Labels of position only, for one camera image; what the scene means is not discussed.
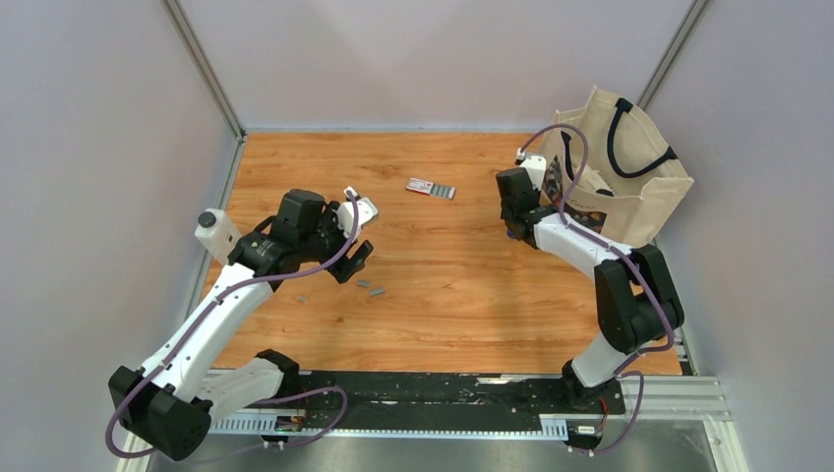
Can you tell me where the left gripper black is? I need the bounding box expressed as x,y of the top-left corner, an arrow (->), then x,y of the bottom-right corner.
299,202 -> 373,283

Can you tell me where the red white staple box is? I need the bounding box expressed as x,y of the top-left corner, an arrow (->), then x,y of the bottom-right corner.
405,178 -> 456,200

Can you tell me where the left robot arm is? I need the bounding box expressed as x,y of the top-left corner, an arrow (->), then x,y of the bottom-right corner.
105,187 -> 379,461

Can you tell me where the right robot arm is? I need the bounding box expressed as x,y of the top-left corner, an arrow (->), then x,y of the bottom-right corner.
496,167 -> 685,412

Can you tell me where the canvas tote bag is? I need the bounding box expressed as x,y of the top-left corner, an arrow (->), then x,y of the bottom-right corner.
538,88 -> 694,247

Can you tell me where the white bottle black cap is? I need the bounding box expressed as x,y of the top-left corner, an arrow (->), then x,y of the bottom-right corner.
194,208 -> 242,266

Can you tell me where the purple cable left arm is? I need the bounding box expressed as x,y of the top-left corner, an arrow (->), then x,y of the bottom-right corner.
105,192 -> 363,460

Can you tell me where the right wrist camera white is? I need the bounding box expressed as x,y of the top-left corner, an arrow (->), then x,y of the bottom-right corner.
515,147 -> 548,191

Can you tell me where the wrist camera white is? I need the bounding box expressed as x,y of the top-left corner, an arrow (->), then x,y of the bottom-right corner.
343,186 -> 379,235
515,147 -> 548,191

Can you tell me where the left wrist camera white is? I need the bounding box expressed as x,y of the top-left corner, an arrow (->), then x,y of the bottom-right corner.
343,186 -> 379,235

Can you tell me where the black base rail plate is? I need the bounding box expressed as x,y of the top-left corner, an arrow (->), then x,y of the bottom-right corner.
277,371 -> 626,434

